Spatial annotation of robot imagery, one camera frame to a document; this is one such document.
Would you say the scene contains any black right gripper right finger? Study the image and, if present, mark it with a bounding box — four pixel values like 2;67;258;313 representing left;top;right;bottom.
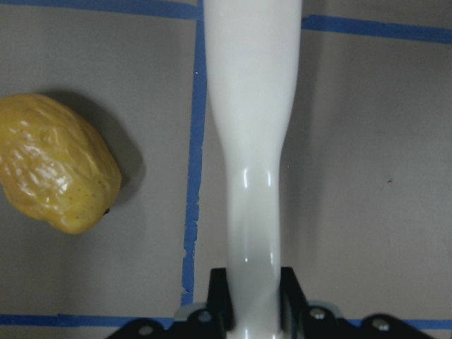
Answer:
280;267;429;339

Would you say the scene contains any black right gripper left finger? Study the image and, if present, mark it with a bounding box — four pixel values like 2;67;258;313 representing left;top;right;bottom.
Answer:
110;268;235;339

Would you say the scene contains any white hand brush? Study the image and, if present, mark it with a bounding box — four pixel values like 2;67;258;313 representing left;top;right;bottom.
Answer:
203;1;302;338

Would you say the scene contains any yellow crumpled potato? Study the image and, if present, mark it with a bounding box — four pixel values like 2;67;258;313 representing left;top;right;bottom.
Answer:
1;94;121;234

